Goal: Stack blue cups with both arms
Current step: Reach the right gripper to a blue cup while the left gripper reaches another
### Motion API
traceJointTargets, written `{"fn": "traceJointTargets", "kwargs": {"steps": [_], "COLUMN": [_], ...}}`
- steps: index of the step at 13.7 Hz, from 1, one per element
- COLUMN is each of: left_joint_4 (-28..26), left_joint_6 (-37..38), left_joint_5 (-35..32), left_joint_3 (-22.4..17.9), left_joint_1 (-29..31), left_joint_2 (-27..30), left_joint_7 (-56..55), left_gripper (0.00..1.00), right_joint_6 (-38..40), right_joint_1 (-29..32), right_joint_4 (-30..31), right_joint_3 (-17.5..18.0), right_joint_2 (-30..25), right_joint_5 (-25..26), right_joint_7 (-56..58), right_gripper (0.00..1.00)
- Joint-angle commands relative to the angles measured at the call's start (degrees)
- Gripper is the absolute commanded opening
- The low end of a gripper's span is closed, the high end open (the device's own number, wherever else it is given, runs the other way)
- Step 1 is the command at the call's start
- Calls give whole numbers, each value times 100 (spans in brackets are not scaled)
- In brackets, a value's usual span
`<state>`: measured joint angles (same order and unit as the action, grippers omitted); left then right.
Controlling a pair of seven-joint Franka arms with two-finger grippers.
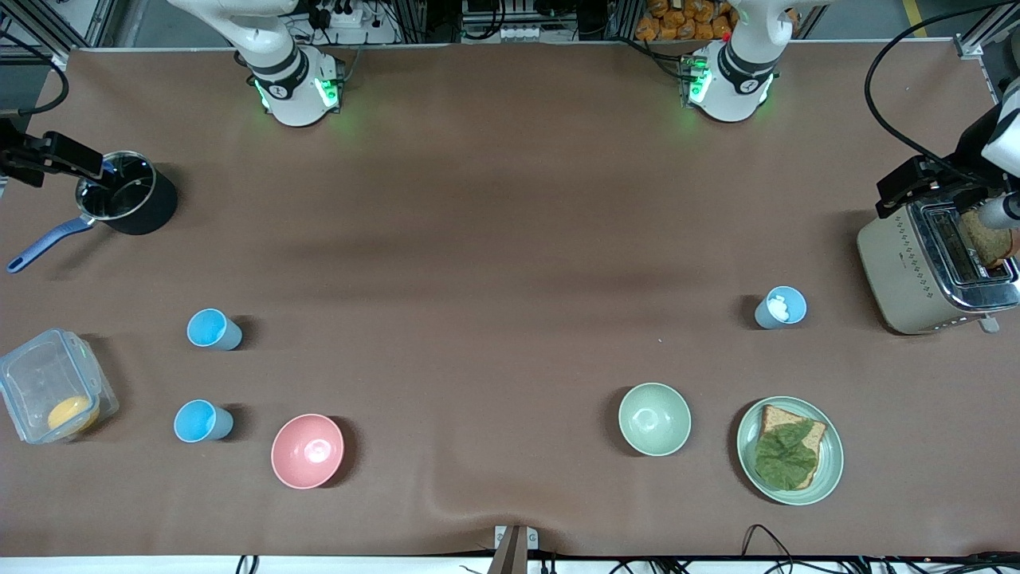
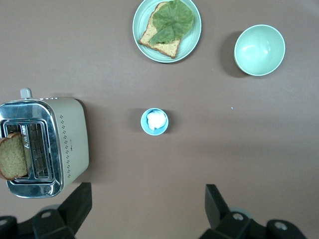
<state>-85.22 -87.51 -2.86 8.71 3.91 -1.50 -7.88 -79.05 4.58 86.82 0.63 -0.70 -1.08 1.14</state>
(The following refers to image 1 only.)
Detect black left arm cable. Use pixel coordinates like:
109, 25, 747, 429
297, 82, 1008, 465
864, 2, 1020, 183

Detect pink bowl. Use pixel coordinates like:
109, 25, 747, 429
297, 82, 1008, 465
271, 413, 345, 489

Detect black looped floor cable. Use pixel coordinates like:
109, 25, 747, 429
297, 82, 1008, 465
741, 523, 799, 560

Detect clear plastic storage container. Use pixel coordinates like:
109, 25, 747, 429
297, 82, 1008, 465
0, 328, 120, 445

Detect white power strip with plugs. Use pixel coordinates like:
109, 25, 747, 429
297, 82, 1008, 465
307, 0, 367, 31

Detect aluminium frame rail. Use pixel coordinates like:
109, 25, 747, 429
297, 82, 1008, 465
955, 12, 1020, 61
0, 0, 108, 58

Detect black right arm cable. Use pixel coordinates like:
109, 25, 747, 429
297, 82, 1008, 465
0, 30, 71, 117

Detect pale green plate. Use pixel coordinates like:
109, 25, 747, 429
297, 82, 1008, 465
736, 396, 844, 506

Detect brown bread slice in toaster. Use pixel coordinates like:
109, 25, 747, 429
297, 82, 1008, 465
959, 209, 1020, 269

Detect orange round fruit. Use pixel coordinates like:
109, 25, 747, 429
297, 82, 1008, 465
46, 396, 100, 435

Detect beige and chrome toaster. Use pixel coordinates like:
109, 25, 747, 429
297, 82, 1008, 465
857, 191, 1020, 336

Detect green lettuce leaf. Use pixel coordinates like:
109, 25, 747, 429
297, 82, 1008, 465
754, 420, 820, 490

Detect grey-blue cup with white filling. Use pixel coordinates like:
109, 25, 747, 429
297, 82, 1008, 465
754, 285, 808, 330

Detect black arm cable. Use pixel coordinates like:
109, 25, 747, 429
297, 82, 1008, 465
0, 30, 71, 117
864, 2, 1020, 183

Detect light blue plastic cup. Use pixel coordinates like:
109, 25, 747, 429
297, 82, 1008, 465
186, 308, 243, 352
174, 399, 234, 443

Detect bread slice under lettuce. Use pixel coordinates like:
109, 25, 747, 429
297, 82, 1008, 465
755, 404, 828, 490

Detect bag of orange snacks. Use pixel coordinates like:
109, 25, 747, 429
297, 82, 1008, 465
635, 0, 800, 42

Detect black pot with blue handle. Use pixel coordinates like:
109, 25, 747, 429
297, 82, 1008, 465
6, 150, 179, 275

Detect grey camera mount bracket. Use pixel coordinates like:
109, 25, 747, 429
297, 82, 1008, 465
488, 525, 539, 574

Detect pale green bowl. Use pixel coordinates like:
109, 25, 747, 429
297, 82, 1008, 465
618, 383, 692, 457

